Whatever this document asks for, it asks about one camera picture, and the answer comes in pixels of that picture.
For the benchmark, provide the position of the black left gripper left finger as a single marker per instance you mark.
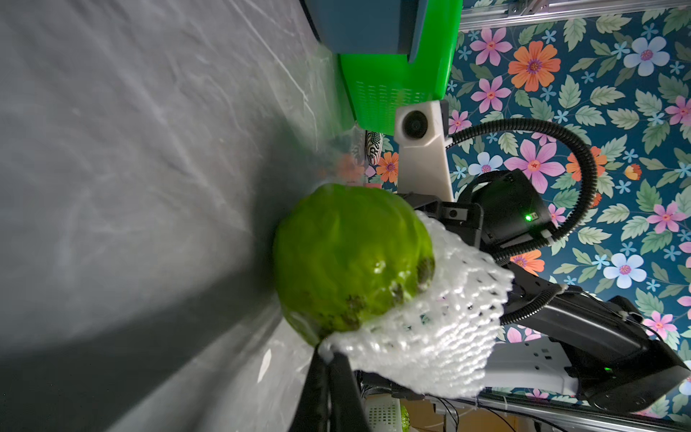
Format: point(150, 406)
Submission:
point(312, 413)

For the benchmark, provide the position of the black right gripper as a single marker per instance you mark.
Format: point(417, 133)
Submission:
point(463, 219)

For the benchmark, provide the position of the bright green plastic basket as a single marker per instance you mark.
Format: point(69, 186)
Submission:
point(379, 84)

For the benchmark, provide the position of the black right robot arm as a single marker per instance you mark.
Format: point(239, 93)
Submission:
point(598, 351)

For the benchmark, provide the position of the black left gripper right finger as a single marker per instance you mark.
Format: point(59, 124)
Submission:
point(346, 413)

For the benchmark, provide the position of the grey bin of nets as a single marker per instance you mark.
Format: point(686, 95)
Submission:
point(368, 27)

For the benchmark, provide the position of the striped drink can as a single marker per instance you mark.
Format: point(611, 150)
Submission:
point(373, 147)

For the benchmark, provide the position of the dark-topped green custard apple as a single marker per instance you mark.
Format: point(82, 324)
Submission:
point(346, 255)

